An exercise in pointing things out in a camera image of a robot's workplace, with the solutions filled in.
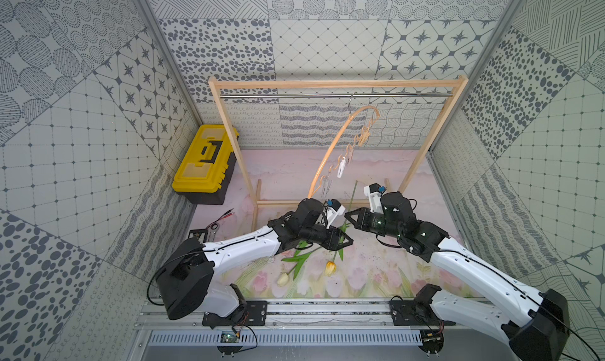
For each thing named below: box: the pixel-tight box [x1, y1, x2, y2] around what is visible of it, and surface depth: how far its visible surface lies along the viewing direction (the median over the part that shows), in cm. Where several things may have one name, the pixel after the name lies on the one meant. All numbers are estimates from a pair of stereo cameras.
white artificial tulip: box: [276, 246, 323, 287], surface depth 85 cm
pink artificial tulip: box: [282, 240, 312, 271], surface depth 87 cm
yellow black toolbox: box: [171, 124, 240, 205], surface depth 92 cm
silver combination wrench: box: [207, 222, 220, 242], surface depth 95 cm
